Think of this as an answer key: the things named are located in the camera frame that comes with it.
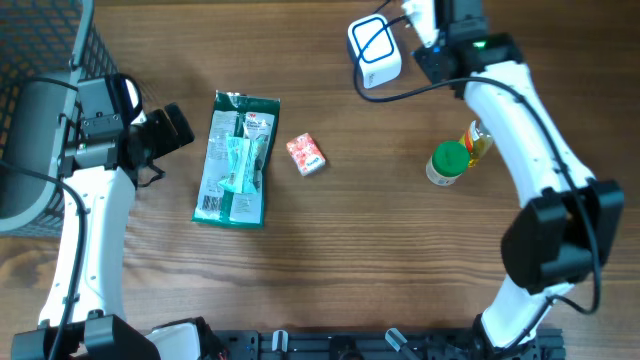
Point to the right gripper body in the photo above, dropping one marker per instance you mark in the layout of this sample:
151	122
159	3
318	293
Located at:
428	60

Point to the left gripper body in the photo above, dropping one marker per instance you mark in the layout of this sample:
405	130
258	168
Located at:
156	136

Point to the yellow dish soap bottle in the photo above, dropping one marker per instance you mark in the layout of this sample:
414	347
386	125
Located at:
477	140

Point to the green white plastic package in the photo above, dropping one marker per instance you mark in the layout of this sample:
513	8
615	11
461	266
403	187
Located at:
240	141

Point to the green lid white jar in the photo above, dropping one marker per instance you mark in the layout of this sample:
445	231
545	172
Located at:
448	162

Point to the red white tissue pack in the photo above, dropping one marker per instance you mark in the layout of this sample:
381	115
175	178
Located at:
306	154

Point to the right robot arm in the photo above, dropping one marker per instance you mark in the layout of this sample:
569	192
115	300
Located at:
556	247

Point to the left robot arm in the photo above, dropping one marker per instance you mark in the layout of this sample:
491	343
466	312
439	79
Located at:
75	165

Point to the white barcode scanner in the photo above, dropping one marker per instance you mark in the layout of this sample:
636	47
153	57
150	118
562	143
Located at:
381	61

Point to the dark grey plastic basket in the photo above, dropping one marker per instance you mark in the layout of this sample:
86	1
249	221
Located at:
47	47

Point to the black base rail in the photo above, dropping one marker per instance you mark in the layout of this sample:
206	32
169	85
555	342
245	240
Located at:
446	344

